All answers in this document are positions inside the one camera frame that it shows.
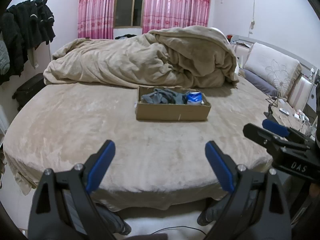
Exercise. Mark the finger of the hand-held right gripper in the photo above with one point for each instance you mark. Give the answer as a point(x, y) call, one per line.
point(260, 135)
point(275, 127)

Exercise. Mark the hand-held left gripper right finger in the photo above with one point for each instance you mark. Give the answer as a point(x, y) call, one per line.
point(220, 166)

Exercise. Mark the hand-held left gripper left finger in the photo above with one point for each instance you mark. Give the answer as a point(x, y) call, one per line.
point(101, 165)

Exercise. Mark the blue white cloth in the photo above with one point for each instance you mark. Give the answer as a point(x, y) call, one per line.
point(194, 98)

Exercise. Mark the cardboard box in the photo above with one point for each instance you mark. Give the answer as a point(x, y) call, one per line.
point(170, 112)

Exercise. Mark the dark grey socks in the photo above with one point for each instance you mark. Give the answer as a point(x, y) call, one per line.
point(162, 97)

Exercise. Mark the small white device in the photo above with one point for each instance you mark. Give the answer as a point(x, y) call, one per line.
point(284, 111)

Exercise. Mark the black phone holder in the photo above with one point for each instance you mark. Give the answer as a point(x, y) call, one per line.
point(272, 105)

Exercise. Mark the grey pillow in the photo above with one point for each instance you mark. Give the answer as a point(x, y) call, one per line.
point(260, 82)

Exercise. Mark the white bed headboard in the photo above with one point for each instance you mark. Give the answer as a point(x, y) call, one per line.
point(302, 87)

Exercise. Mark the person's right leg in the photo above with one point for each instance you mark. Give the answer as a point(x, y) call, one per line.
point(210, 213)

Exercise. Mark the cream flower pillow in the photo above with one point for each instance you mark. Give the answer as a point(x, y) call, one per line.
point(272, 67)

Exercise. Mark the black suitcase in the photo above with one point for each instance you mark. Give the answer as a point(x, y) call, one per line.
point(28, 90)

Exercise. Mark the beige blanket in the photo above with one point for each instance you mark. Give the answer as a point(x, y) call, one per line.
point(137, 60)

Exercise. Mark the beige hanging garment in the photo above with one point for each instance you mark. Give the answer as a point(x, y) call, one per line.
point(32, 57)

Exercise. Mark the grey quilted garment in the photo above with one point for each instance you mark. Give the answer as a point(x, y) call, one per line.
point(3, 58)

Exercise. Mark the hanging black clothes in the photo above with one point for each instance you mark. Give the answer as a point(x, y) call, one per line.
point(25, 30)

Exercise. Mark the pink curtain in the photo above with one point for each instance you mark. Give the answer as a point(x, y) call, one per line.
point(175, 5)
point(96, 10)

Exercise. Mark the window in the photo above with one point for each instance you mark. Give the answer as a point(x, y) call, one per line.
point(128, 5)

